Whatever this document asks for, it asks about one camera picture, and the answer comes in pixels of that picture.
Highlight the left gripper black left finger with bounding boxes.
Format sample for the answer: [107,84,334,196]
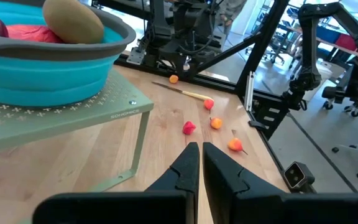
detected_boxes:
[144,142,201,224]

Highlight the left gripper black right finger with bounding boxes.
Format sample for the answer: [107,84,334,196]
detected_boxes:
[202,142,288,224]

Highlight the small red pepper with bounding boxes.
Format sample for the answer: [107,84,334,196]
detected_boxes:
[182,121,197,136]
[203,98,215,113]

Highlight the knife with cream handle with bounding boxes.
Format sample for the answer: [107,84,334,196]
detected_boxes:
[151,81,214,102]

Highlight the blue bowl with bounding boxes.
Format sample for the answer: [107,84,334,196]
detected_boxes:
[0,0,137,108]

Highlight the brown kiwi fruit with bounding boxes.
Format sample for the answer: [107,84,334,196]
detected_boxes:
[42,0,106,45]

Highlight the silver aluminium extrusion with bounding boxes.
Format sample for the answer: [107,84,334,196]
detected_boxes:
[244,70,256,112]

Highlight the green perforated metal shelf riser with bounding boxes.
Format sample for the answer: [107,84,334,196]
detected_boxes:
[0,67,155,194]

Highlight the person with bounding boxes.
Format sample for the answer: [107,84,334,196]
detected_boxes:
[219,0,248,35]

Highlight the black table-level camera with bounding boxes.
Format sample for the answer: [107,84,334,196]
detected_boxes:
[283,161,316,190]

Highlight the silver metal mounting bracket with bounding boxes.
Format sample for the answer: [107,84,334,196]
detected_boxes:
[126,46,145,65]

